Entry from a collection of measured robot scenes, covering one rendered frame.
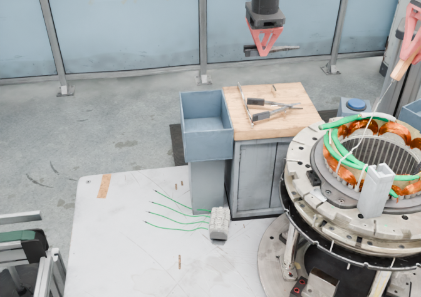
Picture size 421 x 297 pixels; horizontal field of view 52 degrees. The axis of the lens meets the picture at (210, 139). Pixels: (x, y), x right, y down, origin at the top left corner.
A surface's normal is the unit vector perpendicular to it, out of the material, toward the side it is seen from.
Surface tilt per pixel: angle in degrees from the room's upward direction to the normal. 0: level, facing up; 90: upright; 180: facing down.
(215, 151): 90
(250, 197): 90
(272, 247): 0
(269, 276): 0
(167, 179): 0
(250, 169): 90
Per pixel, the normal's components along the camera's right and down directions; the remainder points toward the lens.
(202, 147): 0.12, 0.61
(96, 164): 0.00, -0.79
